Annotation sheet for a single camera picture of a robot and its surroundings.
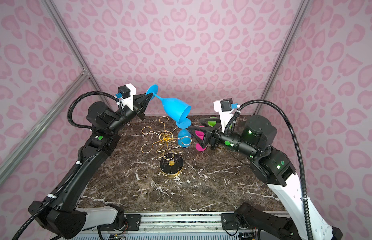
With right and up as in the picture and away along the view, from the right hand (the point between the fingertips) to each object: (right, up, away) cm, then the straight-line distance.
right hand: (195, 125), depth 47 cm
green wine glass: (+12, +2, +49) cm, 50 cm away
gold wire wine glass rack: (-13, -21, +45) cm, 51 cm away
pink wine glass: (+3, -14, +53) cm, 55 cm away
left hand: (-17, +14, +10) cm, 24 cm away
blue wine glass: (-5, -6, +34) cm, 35 cm away
